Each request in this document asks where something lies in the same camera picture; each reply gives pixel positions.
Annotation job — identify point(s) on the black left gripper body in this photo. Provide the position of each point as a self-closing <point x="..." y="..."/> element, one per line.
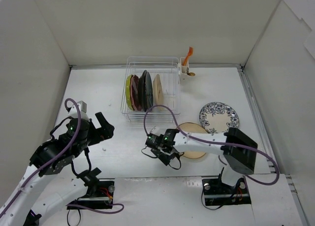
<point x="99" y="131"/>

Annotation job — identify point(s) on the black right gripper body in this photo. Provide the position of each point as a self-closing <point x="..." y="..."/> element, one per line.
<point x="162" y="153"/>

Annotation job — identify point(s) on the beige bird plate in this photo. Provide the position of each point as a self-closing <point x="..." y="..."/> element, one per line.
<point x="158" y="91"/>
<point x="194" y="128"/>

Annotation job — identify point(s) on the pink polka dot plate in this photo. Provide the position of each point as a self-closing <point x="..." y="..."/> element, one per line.
<point x="134" y="93"/>

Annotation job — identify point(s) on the green polka dot plate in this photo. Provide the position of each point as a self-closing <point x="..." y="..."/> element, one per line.
<point x="127" y="92"/>

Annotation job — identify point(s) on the dark teal plate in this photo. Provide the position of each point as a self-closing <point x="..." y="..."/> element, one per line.
<point x="148" y="91"/>

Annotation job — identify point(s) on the black white patterned plate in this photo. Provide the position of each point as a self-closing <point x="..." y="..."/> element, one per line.
<point x="217" y="117"/>

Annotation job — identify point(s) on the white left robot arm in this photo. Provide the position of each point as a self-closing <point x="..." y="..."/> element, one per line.
<point x="23" y="208"/>

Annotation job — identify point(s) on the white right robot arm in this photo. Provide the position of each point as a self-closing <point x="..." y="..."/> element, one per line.
<point x="236" y="147"/>

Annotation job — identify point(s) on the white cutlery holder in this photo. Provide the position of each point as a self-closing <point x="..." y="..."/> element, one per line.
<point x="184" y="69"/>

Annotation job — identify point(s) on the orange plastic fork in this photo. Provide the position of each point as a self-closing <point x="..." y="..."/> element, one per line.
<point x="190" y="53"/>

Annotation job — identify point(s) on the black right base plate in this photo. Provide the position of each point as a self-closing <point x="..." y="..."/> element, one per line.
<point x="216" y="194"/>

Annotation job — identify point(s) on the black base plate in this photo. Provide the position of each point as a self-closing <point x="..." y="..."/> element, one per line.
<point x="101" y="199"/>
<point x="216" y="194"/>

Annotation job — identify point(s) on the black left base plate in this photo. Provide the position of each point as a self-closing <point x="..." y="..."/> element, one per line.
<point x="101" y="199"/>

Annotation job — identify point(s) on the white wire dish rack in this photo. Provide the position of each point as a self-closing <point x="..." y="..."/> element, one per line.
<point x="168" y="69"/>

